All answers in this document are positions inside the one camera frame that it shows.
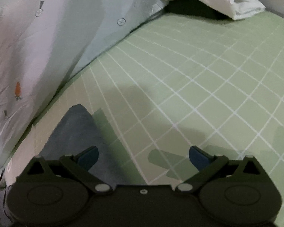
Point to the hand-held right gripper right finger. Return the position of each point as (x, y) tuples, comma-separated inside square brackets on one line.
[(198, 157)]

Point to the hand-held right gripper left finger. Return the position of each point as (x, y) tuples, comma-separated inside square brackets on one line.
[(88, 157)]

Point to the blue denim jeans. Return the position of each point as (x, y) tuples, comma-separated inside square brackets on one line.
[(71, 132)]

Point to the green grid mat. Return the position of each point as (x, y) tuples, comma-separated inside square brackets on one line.
[(203, 75)]

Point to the light blue carrot-print shirt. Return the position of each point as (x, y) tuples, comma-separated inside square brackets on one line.
[(37, 52)]

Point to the dark folded cloth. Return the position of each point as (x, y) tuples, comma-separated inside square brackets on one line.
[(191, 7)]

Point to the white folded cloth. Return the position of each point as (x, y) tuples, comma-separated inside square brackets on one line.
[(210, 2)]

